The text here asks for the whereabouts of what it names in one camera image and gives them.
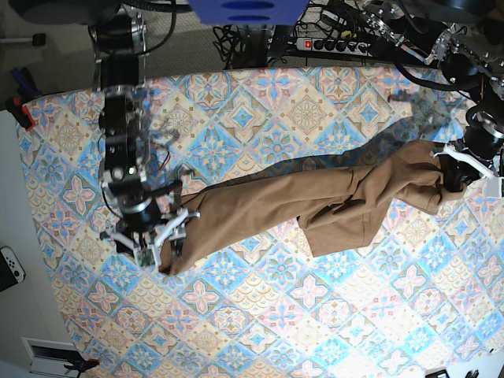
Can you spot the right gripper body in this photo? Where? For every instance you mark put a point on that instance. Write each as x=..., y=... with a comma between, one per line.
x=149, y=235

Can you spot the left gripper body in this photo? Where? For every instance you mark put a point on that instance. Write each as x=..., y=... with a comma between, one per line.
x=494, y=178

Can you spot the brown t-shirt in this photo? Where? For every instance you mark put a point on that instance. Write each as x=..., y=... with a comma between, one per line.
x=337, y=209

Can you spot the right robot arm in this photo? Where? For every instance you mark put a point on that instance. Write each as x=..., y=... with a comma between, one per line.
x=147, y=217

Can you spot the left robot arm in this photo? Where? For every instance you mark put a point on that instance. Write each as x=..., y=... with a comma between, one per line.
x=452, y=46

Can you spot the white game controller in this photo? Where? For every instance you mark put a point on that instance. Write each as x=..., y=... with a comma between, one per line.
x=12, y=271

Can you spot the orange black bottom clamp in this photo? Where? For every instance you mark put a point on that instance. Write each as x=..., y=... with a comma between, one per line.
x=81, y=365

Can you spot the patterned tile tablecloth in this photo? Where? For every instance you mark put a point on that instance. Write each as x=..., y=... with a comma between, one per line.
x=427, y=291

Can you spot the red black table clamp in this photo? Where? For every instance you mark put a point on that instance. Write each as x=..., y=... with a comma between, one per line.
x=20, y=112

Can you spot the white power strip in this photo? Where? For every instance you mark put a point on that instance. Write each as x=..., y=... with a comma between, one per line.
x=332, y=46

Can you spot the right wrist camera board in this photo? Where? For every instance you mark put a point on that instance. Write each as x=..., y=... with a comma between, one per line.
x=144, y=258

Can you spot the white wall vent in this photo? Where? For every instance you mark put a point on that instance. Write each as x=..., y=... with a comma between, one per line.
x=48, y=358

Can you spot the blue handled clamp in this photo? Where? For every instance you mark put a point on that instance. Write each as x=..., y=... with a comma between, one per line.
x=27, y=88

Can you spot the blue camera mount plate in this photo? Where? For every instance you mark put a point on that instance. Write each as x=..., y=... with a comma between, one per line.
x=271, y=12

